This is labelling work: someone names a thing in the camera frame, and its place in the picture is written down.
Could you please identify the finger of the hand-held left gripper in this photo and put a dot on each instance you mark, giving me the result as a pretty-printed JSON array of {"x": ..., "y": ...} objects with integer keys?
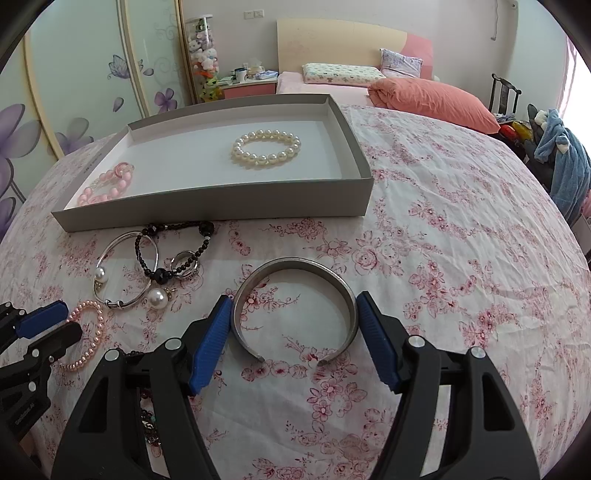
[
  {"x": 41, "y": 319},
  {"x": 57, "y": 340}
]

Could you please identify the plain pink mattress sheet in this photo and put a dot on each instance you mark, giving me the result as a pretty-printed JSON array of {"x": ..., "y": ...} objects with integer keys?
[{"x": 295, "y": 85}]

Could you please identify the patterned cream pillow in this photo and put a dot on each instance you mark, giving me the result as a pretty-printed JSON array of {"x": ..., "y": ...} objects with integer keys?
[{"x": 341, "y": 74}]

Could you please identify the large white pearl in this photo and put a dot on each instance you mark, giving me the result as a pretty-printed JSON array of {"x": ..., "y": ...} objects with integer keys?
[{"x": 158, "y": 298}]

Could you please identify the orange pillow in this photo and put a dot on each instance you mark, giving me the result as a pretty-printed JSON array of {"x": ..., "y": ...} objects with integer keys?
[{"x": 429, "y": 99}]

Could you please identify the thin silver bangle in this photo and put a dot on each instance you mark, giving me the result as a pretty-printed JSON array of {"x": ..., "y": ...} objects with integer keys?
[{"x": 115, "y": 303}]

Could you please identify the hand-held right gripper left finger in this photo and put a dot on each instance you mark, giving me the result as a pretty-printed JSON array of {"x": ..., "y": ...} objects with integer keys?
[{"x": 210, "y": 341}]

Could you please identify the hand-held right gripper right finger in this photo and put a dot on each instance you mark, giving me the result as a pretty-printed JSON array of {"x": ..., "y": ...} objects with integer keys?
[{"x": 378, "y": 341}]

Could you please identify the stuffed toys stack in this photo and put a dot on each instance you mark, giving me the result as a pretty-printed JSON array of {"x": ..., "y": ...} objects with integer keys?
[{"x": 203, "y": 60}]

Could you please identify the grey cardboard tray box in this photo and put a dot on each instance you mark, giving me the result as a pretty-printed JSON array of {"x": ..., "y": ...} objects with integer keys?
[{"x": 231, "y": 203}]

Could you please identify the white mug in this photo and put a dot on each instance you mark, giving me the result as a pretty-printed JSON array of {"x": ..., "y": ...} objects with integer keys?
[{"x": 240, "y": 76}]

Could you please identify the black wooden chair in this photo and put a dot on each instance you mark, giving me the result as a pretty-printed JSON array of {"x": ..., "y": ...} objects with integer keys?
[{"x": 505, "y": 92}]

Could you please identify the purple floral pillow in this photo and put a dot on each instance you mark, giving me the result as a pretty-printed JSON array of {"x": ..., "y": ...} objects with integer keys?
[{"x": 400, "y": 62}]

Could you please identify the pile of colourful clothes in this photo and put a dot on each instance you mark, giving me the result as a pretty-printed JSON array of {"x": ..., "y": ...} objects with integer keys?
[{"x": 515, "y": 131}]

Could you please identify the flower print wardrobe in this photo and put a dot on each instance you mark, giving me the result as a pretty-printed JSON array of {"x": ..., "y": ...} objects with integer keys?
[{"x": 83, "y": 83}]

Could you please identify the wide silver cuff bangle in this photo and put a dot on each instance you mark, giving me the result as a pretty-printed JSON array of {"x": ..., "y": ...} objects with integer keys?
[{"x": 295, "y": 264}]

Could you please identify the beige and pink headboard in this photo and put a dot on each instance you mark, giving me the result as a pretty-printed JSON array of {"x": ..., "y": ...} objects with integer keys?
[{"x": 341, "y": 41}]

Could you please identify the white wall socket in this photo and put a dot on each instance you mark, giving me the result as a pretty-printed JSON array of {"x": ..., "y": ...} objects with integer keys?
[{"x": 254, "y": 14}]

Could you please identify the pink nightstand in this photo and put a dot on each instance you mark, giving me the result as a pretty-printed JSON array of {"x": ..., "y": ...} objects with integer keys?
[{"x": 249, "y": 90}]

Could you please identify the blue plush clothing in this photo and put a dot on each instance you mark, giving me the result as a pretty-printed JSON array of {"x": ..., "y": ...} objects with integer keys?
[{"x": 565, "y": 161}]

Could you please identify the small white pearl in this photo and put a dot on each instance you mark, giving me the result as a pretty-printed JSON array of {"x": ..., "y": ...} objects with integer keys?
[{"x": 99, "y": 274}]

